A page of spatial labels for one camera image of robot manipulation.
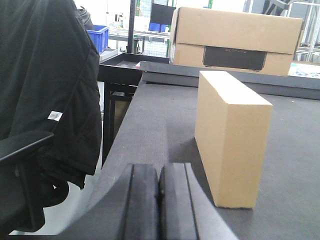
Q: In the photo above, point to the black jacket on chair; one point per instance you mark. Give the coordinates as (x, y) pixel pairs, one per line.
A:
(49, 82)

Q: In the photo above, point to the black side table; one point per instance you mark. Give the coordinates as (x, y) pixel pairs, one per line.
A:
(121, 78)

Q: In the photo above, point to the blue plastic bin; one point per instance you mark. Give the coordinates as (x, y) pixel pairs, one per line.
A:
(100, 37)

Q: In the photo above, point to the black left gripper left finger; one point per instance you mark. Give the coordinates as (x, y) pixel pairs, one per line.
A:
(128, 211)

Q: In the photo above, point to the small brown cardboard package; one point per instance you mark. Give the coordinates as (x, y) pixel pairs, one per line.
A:
(231, 131)

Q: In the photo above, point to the black office chair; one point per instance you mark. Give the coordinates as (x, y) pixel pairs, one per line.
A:
(24, 189)

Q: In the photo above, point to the large brown cardboard box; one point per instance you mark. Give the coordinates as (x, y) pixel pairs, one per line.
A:
(233, 41)

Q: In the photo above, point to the black vertical post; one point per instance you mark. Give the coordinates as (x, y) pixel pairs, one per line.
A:
(132, 13)

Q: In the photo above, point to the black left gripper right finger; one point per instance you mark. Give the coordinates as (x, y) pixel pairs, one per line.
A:
(186, 213)

